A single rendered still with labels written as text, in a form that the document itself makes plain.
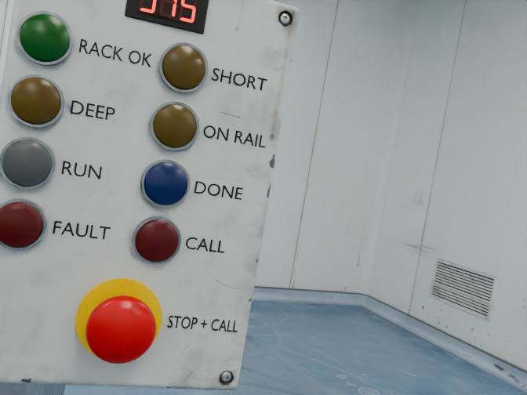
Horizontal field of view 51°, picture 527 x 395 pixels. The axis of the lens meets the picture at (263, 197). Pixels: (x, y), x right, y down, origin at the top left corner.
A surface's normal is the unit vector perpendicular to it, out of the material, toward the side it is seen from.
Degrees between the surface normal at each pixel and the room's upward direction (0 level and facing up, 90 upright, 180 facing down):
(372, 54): 90
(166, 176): 87
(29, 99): 90
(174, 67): 91
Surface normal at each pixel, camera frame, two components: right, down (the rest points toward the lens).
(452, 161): -0.90, -0.13
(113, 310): 0.16, -0.32
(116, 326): 0.25, 0.04
